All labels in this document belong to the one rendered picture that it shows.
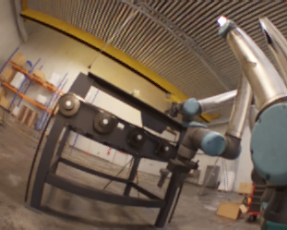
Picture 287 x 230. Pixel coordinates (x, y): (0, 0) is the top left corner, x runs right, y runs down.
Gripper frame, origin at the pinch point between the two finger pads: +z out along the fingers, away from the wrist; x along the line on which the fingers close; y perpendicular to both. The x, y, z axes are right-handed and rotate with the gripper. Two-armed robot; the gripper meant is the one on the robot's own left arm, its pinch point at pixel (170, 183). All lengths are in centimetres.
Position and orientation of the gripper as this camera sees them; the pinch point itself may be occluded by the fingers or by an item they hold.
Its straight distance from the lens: 70.3
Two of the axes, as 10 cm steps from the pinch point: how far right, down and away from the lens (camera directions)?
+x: -8.6, -3.2, -4.0
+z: -3.7, 9.3, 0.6
